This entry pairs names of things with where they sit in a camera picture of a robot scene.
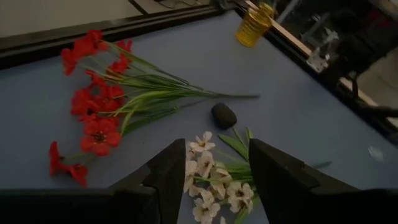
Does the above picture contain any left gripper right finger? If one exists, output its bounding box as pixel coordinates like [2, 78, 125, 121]
[248, 138, 371, 224]

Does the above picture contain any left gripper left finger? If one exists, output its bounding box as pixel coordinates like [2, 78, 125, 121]
[108, 138, 187, 224]

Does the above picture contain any white artificial flower bunch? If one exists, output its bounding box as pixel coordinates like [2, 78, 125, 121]
[183, 131, 261, 224]

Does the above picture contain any red artificial flower bunch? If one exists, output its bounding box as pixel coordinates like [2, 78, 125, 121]
[49, 29, 261, 188]

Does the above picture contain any yellow textured glass vase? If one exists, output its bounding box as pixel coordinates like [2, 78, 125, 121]
[235, 2, 275, 48]

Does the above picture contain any dark purple artificial tulip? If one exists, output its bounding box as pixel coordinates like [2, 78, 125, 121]
[211, 102, 254, 161]

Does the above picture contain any silver corner bracket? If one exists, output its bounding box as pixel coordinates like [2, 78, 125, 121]
[306, 46, 330, 74]

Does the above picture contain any black aluminium table frame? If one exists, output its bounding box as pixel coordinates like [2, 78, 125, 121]
[0, 0, 398, 146]

